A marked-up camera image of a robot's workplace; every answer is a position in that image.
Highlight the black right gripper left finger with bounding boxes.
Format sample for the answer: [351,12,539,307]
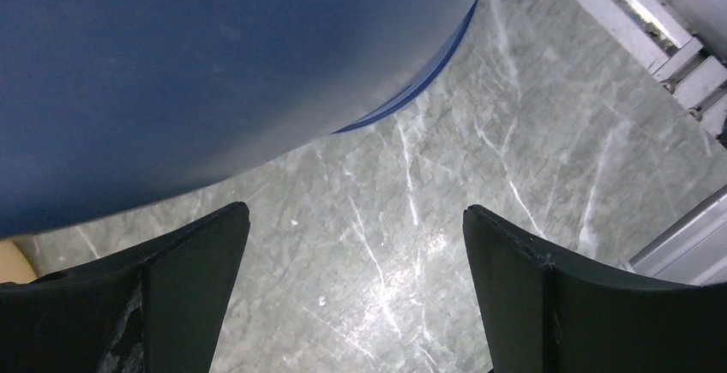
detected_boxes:
[1,202,250,372]

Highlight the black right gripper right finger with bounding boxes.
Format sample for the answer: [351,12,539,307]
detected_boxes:
[463,205,726,372]

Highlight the cream cartoon bucket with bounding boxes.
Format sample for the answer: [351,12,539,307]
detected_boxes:
[0,239,38,284]

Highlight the blue bucket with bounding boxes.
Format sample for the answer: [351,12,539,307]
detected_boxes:
[1,0,478,237]

